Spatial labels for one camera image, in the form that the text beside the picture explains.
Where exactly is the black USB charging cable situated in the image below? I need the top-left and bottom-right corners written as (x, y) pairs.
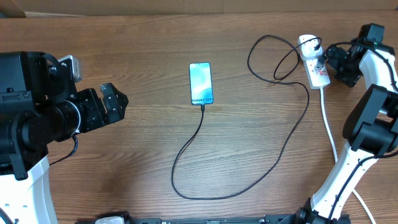
top-left (170, 34), bottom-right (323, 201)

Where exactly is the Samsung Galaxy smartphone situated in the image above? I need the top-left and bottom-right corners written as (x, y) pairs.
top-left (189, 62), bottom-right (214, 105)

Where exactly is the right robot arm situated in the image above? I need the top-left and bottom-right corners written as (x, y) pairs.
top-left (281, 23), bottom-right (397, 223)

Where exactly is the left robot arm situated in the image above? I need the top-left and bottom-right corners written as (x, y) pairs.
top-left (1, 51), bottom-right (128, 223)

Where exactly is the white charger plug adapter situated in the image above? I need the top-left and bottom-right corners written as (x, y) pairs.
top-left (298, 34), bottom-right (323, 61)

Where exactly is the white power strip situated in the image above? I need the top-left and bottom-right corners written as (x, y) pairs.
top-left (302, 58), bottom-right (330, 90)

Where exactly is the brown cardboard backdrop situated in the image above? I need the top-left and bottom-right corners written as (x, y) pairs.
top-left (1, 0), bottom-right (397, 17)

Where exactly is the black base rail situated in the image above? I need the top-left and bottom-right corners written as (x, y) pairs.
top-left (74, 211), bottom-right (352, 224)

